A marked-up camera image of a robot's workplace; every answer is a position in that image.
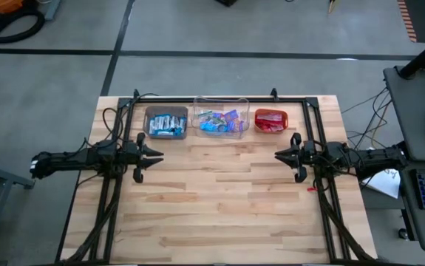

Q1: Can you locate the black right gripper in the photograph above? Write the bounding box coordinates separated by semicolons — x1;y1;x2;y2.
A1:
273;132;327;184

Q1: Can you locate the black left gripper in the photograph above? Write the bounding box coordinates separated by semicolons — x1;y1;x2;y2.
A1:
122;132;165;185

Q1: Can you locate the grey plastic bin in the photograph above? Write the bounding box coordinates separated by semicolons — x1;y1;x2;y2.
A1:
143;105;190;140

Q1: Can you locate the orange plastic bin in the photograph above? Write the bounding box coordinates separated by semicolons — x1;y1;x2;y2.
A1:
254;109;290;135

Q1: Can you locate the clear plastic bin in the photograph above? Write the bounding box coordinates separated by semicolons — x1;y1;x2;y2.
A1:
191;95;251;140

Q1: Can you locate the white paper sheet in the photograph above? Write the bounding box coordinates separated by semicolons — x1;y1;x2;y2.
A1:
359;168;401;200

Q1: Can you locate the grey desk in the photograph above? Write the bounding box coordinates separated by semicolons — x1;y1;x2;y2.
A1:
383;65;425;163

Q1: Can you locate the grey metal cart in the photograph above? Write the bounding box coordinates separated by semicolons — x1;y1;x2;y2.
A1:
0;147;36;266

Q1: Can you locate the black stand pole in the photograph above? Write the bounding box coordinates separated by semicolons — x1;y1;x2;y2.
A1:
398;31;425;81

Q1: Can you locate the grey plastic part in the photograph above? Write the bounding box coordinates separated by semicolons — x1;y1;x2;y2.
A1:
43;0;62;22

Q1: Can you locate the orange shop vacuum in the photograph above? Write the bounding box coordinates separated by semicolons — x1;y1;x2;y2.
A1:
0;0;24;16

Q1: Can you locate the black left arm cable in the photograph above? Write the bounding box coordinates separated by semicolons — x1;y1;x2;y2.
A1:
82;106;125;151

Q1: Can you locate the thin black cable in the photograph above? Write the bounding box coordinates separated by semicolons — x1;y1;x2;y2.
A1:
340;86;392;149

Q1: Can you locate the black vacuum hose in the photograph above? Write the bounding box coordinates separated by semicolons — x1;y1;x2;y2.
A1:
0;9;46;44

